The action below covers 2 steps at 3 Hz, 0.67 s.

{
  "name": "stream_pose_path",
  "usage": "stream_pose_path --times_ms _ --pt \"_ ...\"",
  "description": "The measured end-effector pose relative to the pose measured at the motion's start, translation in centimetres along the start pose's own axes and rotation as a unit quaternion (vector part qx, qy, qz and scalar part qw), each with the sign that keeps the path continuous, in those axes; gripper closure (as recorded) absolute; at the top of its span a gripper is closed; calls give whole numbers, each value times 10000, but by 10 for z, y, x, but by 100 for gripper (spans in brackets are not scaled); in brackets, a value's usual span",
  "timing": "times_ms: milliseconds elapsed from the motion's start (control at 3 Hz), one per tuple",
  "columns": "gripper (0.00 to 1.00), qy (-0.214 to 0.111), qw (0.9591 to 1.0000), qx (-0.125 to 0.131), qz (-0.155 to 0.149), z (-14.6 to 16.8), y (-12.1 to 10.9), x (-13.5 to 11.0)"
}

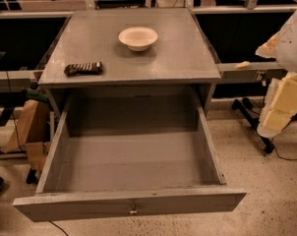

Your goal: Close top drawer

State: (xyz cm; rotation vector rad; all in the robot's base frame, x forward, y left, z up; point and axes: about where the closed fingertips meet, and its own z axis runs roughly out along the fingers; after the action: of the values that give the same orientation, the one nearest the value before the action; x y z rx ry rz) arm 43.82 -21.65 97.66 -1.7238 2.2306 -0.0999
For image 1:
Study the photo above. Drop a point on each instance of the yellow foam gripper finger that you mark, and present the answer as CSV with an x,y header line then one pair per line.
x,y
268,49
281,106

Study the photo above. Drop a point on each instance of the grey top drawer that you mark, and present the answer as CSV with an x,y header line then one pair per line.
x,y
130,156

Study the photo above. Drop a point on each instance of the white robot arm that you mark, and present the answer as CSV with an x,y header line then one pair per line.
x,y
286,47

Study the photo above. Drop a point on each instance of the grey drawer cabinet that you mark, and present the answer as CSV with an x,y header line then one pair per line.
x,y
131,65

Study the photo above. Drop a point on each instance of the small yellow foam piece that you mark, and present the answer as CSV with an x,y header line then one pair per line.
x,y
242,65

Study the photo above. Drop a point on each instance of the black table leg base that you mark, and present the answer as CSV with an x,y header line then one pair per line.
x,y
246,108

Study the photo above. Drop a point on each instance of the white bowl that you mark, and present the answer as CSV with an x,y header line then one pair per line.
x,y
138,38

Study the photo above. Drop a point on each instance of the dark striped snack bar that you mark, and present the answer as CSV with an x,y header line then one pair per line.
x,y
83,69

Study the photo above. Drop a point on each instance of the green clamp handle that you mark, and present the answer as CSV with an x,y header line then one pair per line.
x,y
30,93

